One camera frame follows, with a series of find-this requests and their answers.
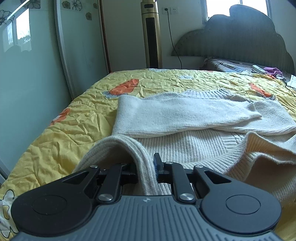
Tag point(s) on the patterned pillow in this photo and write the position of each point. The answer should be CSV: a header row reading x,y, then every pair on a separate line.
x,y
224,65

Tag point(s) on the grey upholstered headboard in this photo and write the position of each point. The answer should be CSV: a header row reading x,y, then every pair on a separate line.
x,y
247,36

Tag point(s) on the yellow floral bed quilt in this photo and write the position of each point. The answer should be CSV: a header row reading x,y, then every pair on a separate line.
x,y
90,117

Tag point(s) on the gold tower fan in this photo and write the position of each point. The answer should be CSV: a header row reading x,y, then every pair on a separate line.
x,y
152,35

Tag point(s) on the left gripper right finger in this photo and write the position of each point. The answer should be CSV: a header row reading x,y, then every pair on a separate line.
x,y
175,175

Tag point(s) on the white wall socket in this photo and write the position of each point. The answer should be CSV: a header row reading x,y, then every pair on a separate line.
x,y
170,10

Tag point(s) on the window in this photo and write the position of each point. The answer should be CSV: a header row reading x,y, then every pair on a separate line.
x,y
210,8

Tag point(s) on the white knit sweater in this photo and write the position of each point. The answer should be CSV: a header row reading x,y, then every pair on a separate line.
x,y
250,140

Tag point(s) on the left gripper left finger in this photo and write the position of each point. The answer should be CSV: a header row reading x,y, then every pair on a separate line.
x,y
117,176

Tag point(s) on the purple cloth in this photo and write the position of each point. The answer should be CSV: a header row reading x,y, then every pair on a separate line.
x,y
275,72

